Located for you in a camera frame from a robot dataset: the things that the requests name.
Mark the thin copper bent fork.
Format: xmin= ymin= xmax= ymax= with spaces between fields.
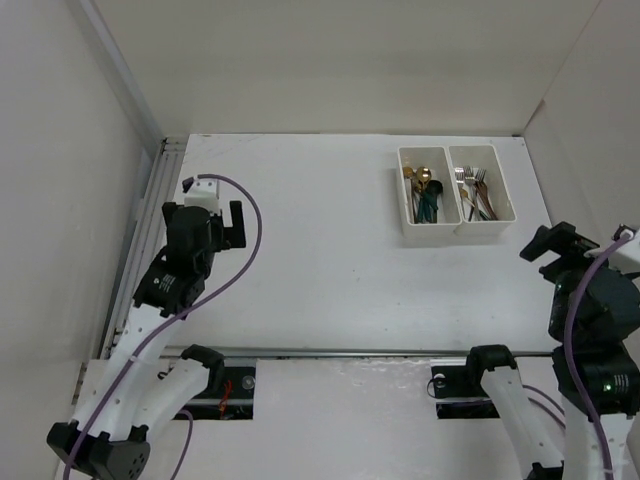
xmin=469 ymin=179 xmax=496 ymax=221

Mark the brown wooden fork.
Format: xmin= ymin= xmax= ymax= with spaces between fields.
xmin=475 ymin=168 xmax=498 ymax=221

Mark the silver fork green handle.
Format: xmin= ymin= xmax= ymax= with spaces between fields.
xmin=463 ymin=165 xmax=493 ymax=221

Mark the black round spoon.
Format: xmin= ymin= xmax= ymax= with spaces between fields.
xmin=424 ymin=180 xmax=443 ymax=223

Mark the gold spoon green handle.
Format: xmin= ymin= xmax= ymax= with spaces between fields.
xmin=413 ymin=185 xmax=438 ymax=224
xmin=415 ymin=166 xmax=433 ymax=223
xmin=402 ymin=166 xmax=423 ymax=224

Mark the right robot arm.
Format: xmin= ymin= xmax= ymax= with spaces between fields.
xmin=463 ymin=222 xmax=639 ymax=479

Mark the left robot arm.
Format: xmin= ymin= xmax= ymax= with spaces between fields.
xmin=46 ymin=201 xmax=246 ymax=479

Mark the white right container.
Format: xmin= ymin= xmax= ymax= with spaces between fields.
xmin=448 ymin=144 xmax=517 ymax=238

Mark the white container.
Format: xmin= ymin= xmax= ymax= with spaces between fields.
xmin=396 ymin=146 xmax=462 ymax=247
xmin=448 ymin=144 xmax=517 ymax=238

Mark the white left container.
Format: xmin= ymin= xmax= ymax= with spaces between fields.
xmin=396 ymin=146 xmax=462 ymax=247

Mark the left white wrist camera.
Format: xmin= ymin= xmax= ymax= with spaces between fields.
xmin=182 ymin=177 xmax=221 ymax=215

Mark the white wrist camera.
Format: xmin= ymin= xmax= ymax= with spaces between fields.
xmin=610 ymin=224 xmax=640 ymax=274
xmin=182 ymin=177 xmax=221 ymax=215

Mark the aluminium frame rail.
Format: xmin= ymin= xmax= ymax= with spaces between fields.
xmin=95 ymin=137 xmax=187 ymax=359

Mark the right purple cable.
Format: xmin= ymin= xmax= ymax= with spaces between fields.
xmin=519 ymin=239 xmax=632 ymax=480

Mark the purple cable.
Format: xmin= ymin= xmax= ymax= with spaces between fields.
xmin=519 ymin=239 xmax=632 ymax=480
xmin=62 ymin=172 xmax=264 ymax=480

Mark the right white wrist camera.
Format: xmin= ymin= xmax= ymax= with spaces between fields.
xmin=610 ymin=224 xmax=640 ymax=274

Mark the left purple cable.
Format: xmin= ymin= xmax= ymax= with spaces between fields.
xmin=62 ymin=172 xmax=264 ymax=480

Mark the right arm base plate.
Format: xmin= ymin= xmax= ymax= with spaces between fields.
xmin=427 ymin=359 xmax=499 ymax=420

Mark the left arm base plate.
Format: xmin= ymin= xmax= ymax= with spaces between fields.
xmin=183 ymin=359 xmax=256 ymax=421

